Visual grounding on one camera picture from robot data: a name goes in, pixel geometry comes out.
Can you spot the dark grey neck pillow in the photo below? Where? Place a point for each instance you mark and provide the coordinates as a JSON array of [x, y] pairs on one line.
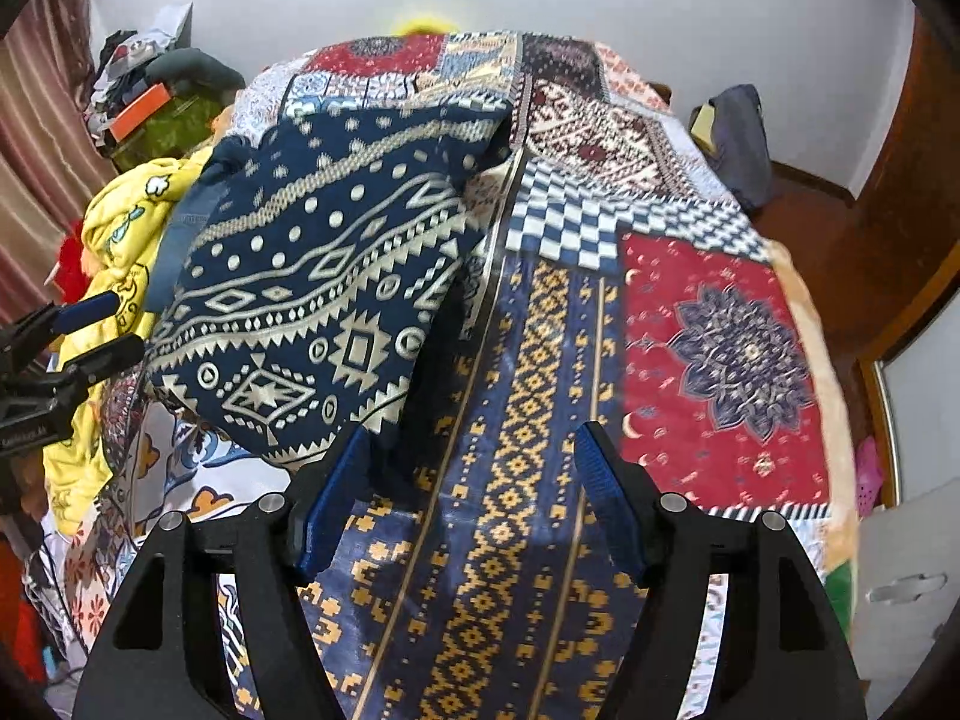
[[190, 65]]

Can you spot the red gold striped curtain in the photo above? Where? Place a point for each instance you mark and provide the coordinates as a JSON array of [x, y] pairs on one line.
[[50, 167]]

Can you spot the yellow curved foam tube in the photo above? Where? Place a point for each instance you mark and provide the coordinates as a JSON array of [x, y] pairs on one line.
[[423, 24]]

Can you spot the blue denim jacket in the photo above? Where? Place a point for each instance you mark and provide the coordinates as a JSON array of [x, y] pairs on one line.
[[190, 217]]

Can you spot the orange box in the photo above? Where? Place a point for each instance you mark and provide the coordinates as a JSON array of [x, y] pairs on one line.
[[139, 111]]

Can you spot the green patterned storage box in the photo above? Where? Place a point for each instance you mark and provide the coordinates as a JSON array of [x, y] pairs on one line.
[[171, 132]]

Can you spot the red cloth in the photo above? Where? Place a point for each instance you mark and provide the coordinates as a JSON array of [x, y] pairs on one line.
[[68, 275]]

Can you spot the pink slipper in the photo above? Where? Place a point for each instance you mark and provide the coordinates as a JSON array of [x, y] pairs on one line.
[[869, 476]]

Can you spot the brown wooden door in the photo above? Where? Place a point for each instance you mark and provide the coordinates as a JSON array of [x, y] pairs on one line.
[[905, 221]]

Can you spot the navy patterned hooded jacket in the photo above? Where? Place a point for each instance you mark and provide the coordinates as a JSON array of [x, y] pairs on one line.
[[308, 295]]

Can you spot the white appliance with stickers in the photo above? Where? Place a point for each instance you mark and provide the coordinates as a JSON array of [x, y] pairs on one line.
[[907, 585]]

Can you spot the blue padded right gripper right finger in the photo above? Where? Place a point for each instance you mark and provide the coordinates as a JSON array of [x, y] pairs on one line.
[[611, 489]]

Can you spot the grey blue backpack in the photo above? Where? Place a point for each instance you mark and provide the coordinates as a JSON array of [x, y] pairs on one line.
[[730, 131]]

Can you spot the pile of clothes and papers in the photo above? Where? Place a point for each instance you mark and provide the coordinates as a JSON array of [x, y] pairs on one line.
[[124, 58]]

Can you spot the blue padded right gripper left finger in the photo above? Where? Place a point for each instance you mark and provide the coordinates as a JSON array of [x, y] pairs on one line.
[[325, 492]]

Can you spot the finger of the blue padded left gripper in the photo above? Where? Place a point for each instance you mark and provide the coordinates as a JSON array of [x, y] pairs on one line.
[[73, 317], [106, 361]]

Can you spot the patchwork patterned bed quilt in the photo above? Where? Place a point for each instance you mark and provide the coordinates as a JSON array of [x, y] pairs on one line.
[[617, 281]]

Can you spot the white sliding wardrobe door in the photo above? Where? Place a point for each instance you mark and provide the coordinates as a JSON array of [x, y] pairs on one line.
[[914, 382]]

